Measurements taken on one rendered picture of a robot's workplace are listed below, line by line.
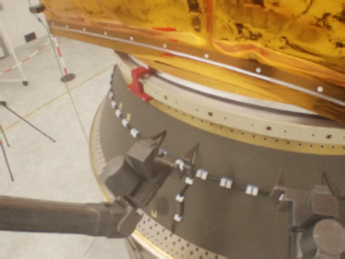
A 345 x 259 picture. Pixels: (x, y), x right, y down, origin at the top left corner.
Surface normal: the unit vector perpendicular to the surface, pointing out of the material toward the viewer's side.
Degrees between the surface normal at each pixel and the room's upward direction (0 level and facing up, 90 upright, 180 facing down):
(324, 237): 12
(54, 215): 64
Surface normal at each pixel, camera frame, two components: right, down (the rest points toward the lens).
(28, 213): 0.62, 0.04
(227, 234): -0.40, 0.19
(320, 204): -0.12, -0.63
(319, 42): -0.66, 0.26
